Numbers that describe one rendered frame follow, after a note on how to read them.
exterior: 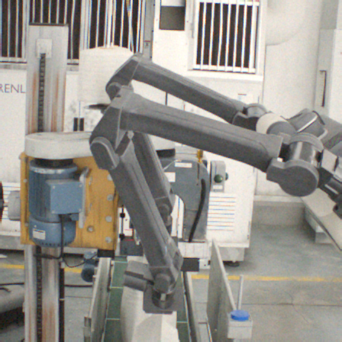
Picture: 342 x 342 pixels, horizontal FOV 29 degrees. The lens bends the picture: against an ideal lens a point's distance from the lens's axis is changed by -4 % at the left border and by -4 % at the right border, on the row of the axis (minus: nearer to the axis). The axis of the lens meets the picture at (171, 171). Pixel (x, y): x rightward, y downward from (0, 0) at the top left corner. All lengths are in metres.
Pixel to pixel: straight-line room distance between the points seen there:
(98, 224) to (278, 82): 4.24
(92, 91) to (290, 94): 4.48
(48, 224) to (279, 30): 3.53
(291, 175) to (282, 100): 5.09
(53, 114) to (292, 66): 4.28
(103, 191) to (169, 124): 0.98
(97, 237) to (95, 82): 0.56
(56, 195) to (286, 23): 3.58
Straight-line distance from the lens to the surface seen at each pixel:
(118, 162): 1.37
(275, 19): 5.27
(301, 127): 1.56
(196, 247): 2.28
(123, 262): 4.10
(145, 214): 1.45
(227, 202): 5.08
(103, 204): 2.24
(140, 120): 1.29
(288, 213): 6.50
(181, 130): 1.28
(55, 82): 2.24
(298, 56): 6.33
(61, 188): 1.97
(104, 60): 1.97
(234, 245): 5.19
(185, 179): 2.21
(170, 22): 4.74
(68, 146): 2.00
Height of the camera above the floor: 1.75
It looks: 12 degrees down
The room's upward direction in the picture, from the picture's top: 3 degrees clockwise
